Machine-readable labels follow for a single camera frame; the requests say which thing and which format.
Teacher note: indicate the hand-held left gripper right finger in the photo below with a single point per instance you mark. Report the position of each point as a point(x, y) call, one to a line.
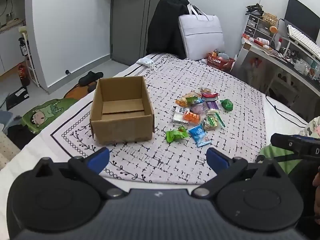
point(216, 160)

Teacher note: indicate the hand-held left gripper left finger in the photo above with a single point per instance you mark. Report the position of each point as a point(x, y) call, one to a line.
point(100, 158)

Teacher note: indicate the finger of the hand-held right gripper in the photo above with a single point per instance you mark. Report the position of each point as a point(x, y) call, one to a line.
point(287, 142)

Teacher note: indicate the blue snack packet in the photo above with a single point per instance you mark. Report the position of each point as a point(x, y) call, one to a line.
point(200, 135)

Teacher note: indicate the brown cardboard box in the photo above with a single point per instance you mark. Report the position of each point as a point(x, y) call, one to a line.
point(120, 130)

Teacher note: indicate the green yellow striped packet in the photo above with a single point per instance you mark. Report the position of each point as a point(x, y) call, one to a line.
point(212, 121)

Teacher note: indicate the large green snack packet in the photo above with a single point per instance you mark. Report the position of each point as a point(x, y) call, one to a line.
point(176, 134)

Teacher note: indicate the orange jelly packet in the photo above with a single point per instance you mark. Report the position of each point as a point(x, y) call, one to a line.
point(191, 117)

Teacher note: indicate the pink snack packet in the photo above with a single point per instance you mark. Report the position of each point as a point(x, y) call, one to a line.
point(198, 108)

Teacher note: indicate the purple snack packet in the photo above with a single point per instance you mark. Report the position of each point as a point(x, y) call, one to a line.
point(211, 104)

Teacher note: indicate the small green snack packet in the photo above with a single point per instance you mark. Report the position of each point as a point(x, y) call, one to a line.
point(227, 104)

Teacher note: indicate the white packet black label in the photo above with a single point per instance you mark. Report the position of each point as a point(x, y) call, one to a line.
point(178, 116)

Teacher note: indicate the teal candy packet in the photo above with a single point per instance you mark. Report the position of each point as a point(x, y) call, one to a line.
point(197, 101)

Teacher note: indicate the red snack packet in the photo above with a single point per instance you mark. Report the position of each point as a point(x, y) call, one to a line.
point(208, 96)

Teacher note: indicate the person's right hand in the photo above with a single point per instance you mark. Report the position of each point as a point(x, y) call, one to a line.
point(317, 195)

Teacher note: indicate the green cloth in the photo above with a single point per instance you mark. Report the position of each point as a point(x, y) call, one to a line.
point(277, 157)

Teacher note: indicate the floral printed cloth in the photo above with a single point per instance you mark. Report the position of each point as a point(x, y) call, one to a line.
point(311, 127)

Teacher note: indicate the white black printed bedspread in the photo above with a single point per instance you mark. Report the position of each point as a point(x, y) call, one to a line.
point(175, 160)

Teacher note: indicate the green cartoon floor mat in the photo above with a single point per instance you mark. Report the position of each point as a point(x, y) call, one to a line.
point(50, 112)

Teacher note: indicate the black cloth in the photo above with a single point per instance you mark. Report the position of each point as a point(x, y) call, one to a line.
point(21, 136)

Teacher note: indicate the cream dotted cloth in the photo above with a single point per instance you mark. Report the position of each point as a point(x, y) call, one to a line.
point(7, 152)

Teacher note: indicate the red plastic basket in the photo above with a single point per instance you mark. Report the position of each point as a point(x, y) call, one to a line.
point(220, 64)

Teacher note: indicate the white desk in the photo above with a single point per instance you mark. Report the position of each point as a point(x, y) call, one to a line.
point(252, 52)

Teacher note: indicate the black flat bag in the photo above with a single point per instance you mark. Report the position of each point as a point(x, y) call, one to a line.
point(17, 96)

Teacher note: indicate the white keyboard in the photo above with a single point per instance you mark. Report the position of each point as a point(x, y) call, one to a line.
point(302, 38)

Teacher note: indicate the white face mask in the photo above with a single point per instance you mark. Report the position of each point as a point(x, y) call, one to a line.
point(143, 61)

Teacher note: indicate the white narrow rack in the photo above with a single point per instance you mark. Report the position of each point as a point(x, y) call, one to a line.
point(33, 72)

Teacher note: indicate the red labelled bottle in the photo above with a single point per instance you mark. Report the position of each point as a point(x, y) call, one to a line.
point(23, 76)

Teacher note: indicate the grey drawer organizer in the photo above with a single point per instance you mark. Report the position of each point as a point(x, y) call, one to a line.
point(253, 26)

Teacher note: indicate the grey tote bag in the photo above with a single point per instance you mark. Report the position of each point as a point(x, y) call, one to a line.
point(202, 37)

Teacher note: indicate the woven basket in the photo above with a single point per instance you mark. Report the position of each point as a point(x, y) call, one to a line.
point(269, 18)

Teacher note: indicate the black computer monitor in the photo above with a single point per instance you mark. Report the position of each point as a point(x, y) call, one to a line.
point(300, 17)

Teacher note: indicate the grey door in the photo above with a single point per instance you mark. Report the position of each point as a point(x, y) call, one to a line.
point(130, 30)

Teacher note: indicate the black spray bottle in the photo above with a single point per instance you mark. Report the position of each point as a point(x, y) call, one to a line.
point(24, 47)

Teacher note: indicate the black jacket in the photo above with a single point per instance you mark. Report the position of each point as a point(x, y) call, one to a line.
point(165, 30)

